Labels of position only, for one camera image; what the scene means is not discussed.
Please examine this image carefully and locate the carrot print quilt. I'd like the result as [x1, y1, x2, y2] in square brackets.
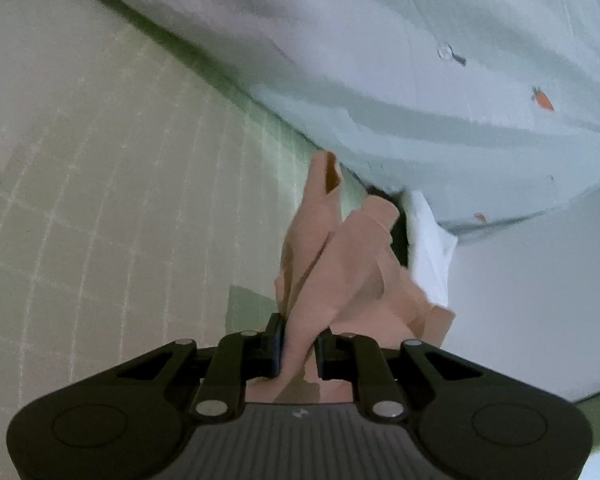
[35, 0, 600, 233]

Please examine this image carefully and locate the pink garment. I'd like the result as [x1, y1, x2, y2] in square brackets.
[272, 150, 457, 406]

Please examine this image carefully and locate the white cloth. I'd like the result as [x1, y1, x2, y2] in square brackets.
[407, 191, 459, 311]

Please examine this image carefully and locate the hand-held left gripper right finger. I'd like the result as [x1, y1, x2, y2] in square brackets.
[314, 331, 483, 423]

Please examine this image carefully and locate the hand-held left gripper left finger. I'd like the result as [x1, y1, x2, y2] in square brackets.
[115, 312, 287, 421]

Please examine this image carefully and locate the pale green grid bed sheet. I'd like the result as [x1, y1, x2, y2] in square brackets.
[0, 0, 600, 476]

